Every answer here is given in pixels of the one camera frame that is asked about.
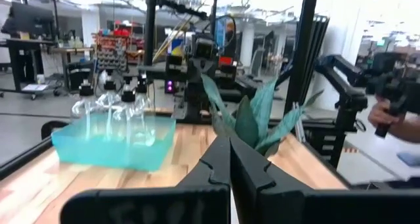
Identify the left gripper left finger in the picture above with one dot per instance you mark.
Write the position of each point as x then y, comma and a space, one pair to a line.
147, 207

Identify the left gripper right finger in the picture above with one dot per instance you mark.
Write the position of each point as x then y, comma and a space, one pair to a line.
328, 207

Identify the clear soap pump bottle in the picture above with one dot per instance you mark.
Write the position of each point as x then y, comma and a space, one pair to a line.
109, 85
142, 86
86, 90
128, 95

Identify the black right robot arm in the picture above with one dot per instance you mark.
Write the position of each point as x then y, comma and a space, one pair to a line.
197, 99

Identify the person's forearm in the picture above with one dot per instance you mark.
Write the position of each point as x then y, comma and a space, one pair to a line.
408, 132

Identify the green translucent plastic bin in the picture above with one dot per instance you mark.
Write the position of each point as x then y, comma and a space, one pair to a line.
108, 151

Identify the snake plant in white pot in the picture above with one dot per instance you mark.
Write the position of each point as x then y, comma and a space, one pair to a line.
252, 119

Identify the red parts organizer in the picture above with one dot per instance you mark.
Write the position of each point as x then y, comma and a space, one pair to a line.
111, 53

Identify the blue pad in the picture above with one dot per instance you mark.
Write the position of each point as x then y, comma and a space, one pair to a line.
408, 159

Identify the person's hand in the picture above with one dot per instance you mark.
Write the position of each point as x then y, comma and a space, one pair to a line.
380, 114

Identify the black desk monitor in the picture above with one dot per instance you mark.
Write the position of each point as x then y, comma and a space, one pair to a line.
29, 20

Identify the black desk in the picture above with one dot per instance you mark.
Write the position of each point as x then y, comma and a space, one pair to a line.
19, 41

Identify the black aluminium table frame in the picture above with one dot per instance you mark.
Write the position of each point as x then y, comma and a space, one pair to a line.
303, 53

